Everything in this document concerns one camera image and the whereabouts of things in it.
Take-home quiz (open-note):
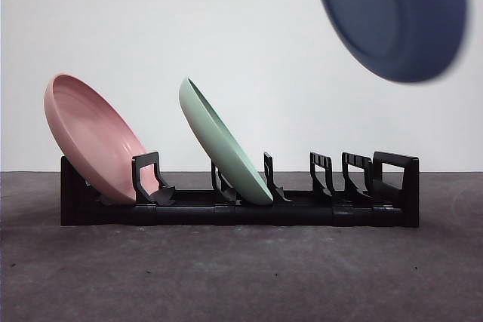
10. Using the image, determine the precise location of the green round plate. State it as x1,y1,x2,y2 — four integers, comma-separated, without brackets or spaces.
178,77,274,205

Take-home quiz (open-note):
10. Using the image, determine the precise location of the pink round plate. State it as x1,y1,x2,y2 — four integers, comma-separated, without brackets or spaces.
43,73,159,205

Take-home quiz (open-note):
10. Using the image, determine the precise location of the black plastic dish rack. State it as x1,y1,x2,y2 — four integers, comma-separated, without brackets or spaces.
60,151,421,229

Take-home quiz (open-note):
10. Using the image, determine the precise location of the blue round plate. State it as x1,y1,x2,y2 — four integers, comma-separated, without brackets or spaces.
312,0,472,84

